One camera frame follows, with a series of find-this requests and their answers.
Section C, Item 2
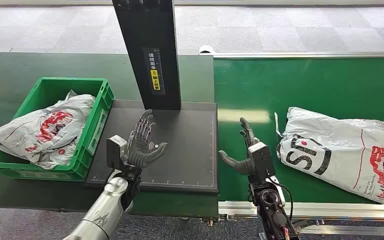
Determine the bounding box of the white conveyor roller end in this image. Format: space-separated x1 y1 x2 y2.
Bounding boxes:
198 44 216 56

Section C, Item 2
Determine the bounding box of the dark green table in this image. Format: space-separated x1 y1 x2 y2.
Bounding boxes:
0 51 220 219

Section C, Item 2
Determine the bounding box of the green plastic crate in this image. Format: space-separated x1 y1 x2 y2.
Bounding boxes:
0 77 116 183

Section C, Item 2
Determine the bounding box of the black scale column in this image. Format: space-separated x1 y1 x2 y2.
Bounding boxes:
111 0 183 112

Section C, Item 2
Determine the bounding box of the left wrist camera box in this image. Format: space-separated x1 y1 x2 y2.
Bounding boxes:
106 134 128 170

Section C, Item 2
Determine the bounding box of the small grey mailer bag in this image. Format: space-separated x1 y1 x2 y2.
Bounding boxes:
28 141 78 171

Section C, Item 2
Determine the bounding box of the large grey courier package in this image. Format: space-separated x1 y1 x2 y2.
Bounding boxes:
273 106 384 205

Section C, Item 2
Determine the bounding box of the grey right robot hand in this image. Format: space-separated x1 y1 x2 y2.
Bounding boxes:
218 116 260 177

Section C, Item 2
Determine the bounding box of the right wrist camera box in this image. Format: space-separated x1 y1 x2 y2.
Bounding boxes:
247 142 277 184

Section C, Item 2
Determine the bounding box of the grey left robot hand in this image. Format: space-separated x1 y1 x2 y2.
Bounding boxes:
125 109 168 170

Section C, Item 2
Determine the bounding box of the grey mailer bag red print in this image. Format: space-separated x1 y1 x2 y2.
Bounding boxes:
0 89 96 163

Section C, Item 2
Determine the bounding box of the yellow black column label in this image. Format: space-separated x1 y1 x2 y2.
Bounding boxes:
142 48 166 96

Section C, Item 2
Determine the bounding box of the black scale platform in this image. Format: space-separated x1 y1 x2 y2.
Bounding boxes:
84 100 220 195

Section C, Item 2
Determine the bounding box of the green conveyor belt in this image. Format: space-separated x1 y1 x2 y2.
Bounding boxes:
213 57 384 206

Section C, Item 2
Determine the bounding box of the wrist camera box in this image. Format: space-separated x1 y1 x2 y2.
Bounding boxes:
106 134 128 170
247 142 277 184

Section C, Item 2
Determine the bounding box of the aluminium conveyor frame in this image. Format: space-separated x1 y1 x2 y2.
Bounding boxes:
198 51 384 237

